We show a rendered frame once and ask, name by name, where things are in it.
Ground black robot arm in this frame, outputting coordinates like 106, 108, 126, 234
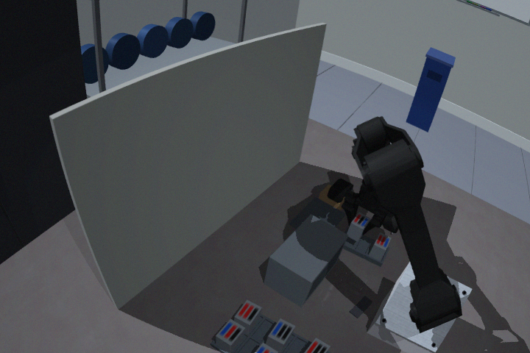
352, 116, 462, 333

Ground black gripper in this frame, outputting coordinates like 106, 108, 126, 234
327, 179, 398, 235

